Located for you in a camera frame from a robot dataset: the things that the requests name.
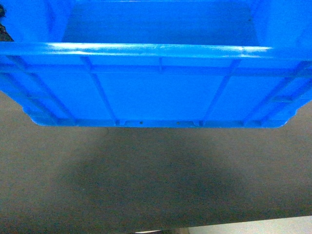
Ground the blue plastic crate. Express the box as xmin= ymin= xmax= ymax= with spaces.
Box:
xmin=0 ymin=0 xmax=312 ymax=128

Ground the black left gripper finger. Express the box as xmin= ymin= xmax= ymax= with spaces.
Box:
xmin=0 ymin=6 xmax=14 ymax=42

